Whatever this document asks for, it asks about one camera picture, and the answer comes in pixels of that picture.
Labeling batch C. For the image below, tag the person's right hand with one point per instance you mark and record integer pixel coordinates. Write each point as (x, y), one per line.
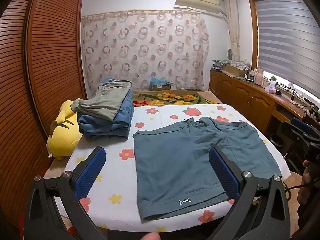
(306, 187)

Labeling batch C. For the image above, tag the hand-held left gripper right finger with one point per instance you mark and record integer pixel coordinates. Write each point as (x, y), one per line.
(225, 175)

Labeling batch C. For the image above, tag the open cardboard box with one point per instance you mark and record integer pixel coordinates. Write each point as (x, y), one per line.
(235, 68)

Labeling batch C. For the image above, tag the lace-wrapped pipe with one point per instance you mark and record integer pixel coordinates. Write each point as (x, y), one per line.
(233, 30)

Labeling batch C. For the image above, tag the small cardboard box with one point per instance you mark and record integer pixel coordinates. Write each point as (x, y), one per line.
(160, 87)

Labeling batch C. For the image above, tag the small round clock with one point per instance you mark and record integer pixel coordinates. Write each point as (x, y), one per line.
(230, 54)

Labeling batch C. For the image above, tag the black waste bin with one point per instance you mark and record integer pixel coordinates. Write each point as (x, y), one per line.
(277, 140)

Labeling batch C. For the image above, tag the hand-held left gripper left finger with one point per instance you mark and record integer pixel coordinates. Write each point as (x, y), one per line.
(90, 172)

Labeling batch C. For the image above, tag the yellow plush toy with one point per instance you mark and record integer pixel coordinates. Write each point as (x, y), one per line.
(62, 137)

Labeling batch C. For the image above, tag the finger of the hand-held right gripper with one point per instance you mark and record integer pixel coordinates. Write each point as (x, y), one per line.
(301, 124)

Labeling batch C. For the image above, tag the folded grey-green pants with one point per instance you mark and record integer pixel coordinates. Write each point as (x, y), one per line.
(105, 100)

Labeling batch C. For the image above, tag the folded blue denim jeans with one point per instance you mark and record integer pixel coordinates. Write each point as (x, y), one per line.
(105, 128)

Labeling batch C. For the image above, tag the white floral bed sheet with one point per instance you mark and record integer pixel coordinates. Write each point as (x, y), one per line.
(155, 120)

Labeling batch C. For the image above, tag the pink bottle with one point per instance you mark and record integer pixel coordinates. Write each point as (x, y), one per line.
(259, 77)

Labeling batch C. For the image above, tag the person's left hand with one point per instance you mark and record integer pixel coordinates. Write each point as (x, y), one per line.
(150, 236)

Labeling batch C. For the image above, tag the grey striped window blind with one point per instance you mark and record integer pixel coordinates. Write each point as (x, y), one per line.
(287, 37)

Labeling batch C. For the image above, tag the circle-patterned curtain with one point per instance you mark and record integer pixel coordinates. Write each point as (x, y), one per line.
(145, 47)

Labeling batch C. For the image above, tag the blue cloth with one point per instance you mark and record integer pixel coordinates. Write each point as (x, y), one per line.
(160, 80)

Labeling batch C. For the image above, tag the wooden cabinet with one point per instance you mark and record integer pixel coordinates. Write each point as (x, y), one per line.
(237, 90)

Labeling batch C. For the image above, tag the wooden louvered wardrobe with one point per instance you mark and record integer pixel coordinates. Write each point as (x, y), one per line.
(50, 42)

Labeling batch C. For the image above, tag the green floral blanket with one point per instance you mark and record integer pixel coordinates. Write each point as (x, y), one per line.
(170, 97)

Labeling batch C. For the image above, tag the white plastic container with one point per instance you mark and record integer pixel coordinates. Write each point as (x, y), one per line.
(270, 88)

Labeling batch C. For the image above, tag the teal short pants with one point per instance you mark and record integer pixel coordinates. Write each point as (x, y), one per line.
(175, 165)

